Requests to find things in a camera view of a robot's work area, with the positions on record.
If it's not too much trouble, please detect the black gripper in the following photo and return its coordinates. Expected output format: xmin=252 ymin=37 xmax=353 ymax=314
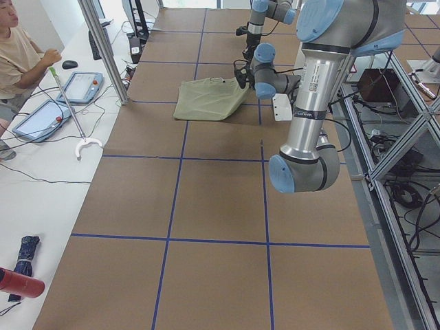
xmin=244 ymin=67 xmax=255 ymax=89
xmin=242 ymin=33 xmax=261 ymax=61

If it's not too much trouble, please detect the olive green long-sleeve shirt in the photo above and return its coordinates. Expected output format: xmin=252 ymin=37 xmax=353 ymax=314
xmin=173 ymin=78 xmax=250 ymax=121

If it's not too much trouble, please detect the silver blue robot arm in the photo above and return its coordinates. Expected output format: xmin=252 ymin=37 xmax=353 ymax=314
xmin=247 ymin=1 xmax=406 ymax=193
xmin=236 ymin=0 xmax=297 ymax=61

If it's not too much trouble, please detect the black computer keyboard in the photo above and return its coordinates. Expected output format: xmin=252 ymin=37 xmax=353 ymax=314
xmin=88 ymin=31 xmax=101 ymax=61

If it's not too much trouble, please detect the far blue teach pendant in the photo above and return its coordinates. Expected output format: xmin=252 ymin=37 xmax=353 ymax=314
xmin=63 ymin=71 xmax=104 ymax=105

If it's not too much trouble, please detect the blue teach pendant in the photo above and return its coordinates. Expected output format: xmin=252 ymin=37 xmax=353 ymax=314
xmin=63 ymin=71 xmax=104 ymax=105
xmin=12 ymin=100 xmax=72 ymax=142

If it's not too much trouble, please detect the reacher grabber stick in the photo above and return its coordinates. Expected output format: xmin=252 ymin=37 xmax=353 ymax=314
xmin=49 ymin=67 xmax=103 ymax=161

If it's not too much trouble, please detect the black computer mouse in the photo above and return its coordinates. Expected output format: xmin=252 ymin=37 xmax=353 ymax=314
xmin=62 ymin=60 xmax=78 ymax=69

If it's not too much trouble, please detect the near blue teach pendant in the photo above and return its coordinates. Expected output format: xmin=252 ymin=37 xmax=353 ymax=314
xmin=12 ymin=100 xmax=72 ymax=142

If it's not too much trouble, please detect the seated person in beige shirt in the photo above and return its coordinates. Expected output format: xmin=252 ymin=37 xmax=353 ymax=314
xmin=0 ymin=0 xmax=63 ymax=162

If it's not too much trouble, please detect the folded navy blue umbrella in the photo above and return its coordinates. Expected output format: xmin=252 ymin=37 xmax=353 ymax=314
xmin=8 ymin=236 xmax=41 ymax=303

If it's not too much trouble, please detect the red cylindrical bottle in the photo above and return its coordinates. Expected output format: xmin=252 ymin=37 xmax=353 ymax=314
xmin=1 ymin=268 xmax=45 ymax=298

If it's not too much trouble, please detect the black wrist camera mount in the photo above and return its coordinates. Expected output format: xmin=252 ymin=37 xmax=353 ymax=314
xmin=235 ymin=26 xmax=248 ymax=36
xmin=233 ymin=59 xmax=248 ymax=89

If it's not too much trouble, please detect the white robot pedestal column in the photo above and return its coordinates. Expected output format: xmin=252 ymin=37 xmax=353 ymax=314
xmin=272 ymin=93 xmax=293 ymax=122

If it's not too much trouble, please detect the aluminium frame post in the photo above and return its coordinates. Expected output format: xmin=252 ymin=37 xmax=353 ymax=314
xmin=78 ymin=0 xmax=129 ymax=105

